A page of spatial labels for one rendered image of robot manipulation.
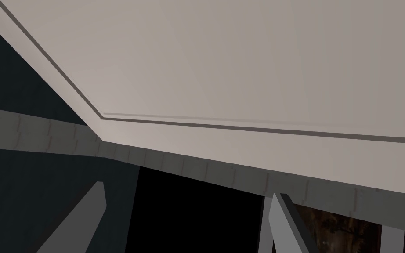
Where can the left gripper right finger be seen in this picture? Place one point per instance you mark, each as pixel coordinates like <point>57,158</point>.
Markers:
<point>287,232</point>

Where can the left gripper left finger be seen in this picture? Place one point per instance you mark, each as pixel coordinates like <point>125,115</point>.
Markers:
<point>83,225</point>

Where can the white panelled cupboard door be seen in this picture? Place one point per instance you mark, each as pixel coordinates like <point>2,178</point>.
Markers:
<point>244,70</point>

